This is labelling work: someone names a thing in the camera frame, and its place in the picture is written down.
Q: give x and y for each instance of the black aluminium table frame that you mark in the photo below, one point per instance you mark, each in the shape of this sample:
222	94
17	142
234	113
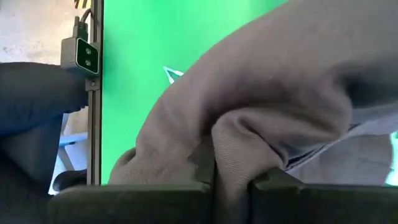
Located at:
94	124

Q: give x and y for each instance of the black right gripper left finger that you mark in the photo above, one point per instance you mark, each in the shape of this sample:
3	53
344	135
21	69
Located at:
206	165

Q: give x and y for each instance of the teal shorts with white lining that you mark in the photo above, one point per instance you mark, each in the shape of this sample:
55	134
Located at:
393	161

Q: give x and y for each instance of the small grey depth camera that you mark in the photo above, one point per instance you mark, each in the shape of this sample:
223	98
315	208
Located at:
79	56

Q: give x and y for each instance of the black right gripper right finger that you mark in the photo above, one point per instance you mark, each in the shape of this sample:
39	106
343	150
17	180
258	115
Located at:
273	179

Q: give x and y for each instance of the black panel with hazard stripes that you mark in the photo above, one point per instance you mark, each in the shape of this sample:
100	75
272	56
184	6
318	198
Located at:
82	3

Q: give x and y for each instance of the black garment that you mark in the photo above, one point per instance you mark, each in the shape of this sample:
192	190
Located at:
264	77

